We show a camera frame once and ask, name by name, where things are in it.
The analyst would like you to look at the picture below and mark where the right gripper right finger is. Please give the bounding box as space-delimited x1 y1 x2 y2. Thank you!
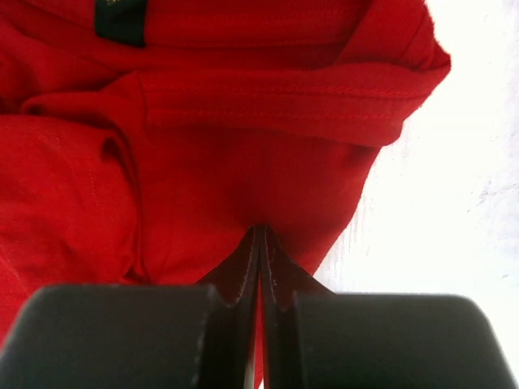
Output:
259 227 516 389

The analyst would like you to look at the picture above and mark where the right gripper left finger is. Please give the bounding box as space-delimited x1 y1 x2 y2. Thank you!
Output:
1 227 260 388

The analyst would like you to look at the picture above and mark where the red t shirt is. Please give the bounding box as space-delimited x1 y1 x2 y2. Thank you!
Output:
0 0 452 389

